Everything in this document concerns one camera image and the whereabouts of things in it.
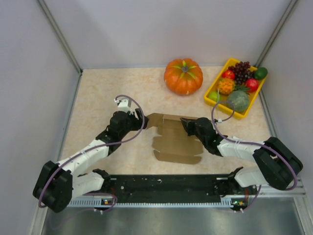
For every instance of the orange pumpkin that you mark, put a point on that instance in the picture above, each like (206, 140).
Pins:
(183, 76)

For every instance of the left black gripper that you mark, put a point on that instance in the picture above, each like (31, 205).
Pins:
(138, 124)

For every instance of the red apple right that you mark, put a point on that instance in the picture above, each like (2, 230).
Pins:
(252, 85)

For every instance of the green melon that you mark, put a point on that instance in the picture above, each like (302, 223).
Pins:
(238, 101)

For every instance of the white cable duct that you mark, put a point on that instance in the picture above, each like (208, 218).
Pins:
(98, 202)

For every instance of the brown cardboard box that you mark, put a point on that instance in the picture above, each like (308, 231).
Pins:
(172, 144)

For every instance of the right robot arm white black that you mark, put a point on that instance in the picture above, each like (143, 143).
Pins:
(276, 166)

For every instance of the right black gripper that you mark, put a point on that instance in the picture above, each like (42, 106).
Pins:
(189, 124)

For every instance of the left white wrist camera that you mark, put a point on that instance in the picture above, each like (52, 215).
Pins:
(123, 104)

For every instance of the dark purple grape bunch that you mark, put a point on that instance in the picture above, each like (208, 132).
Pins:
(242, 72)

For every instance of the orange pineapple toy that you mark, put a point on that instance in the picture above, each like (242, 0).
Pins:
(226, 86)

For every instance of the green avocado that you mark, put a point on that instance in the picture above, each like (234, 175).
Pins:
(260, 73)

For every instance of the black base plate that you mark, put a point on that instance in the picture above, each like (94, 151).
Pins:
(173, 188)

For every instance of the green lime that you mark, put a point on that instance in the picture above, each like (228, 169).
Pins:
(214, 96)

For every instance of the red apple left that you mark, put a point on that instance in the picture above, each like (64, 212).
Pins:
(228, 74)

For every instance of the red apple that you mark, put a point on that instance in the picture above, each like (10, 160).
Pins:
(228, 74)
(252, 85)

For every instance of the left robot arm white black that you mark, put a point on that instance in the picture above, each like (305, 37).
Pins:
(55, 186)

